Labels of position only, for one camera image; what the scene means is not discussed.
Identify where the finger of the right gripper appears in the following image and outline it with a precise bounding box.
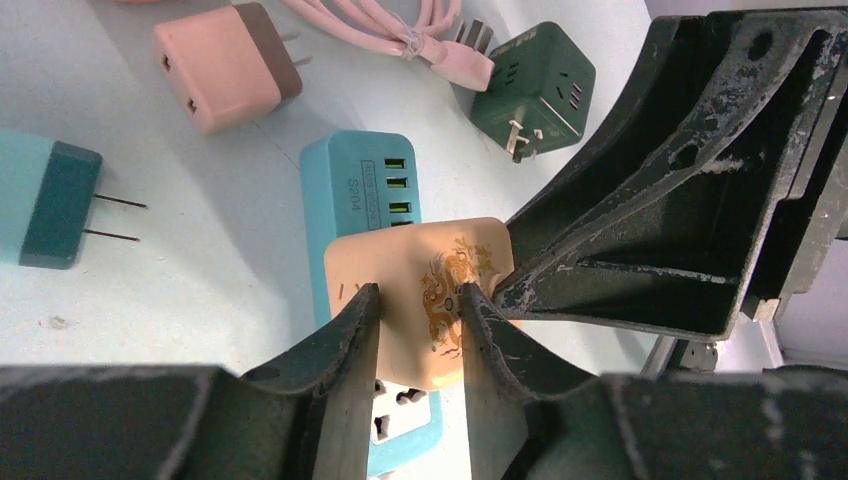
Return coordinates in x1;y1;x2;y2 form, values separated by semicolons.
493;9;847;341

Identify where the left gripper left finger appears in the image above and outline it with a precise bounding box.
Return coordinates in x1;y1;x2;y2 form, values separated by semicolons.
1;283;381;479

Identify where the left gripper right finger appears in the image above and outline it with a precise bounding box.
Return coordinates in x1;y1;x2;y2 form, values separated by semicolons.
460;284;847;479

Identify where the beige cube adapter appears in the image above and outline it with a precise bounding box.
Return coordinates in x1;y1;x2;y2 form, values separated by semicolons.
323;217;514;391

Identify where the teal power strip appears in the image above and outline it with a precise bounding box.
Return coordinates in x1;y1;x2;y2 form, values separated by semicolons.
299;130;444;478

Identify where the teal plug adapter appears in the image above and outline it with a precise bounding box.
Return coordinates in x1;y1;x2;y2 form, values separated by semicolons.
1;128;147;270

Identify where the pink brown plug adapter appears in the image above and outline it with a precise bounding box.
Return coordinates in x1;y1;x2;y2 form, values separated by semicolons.
152;1;312;135

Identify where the dark green cube socket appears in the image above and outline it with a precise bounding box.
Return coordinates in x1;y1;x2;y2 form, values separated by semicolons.
470;21;596;163

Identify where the pink coiled cable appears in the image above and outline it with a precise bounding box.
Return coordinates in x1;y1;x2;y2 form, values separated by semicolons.
281;0;497;93

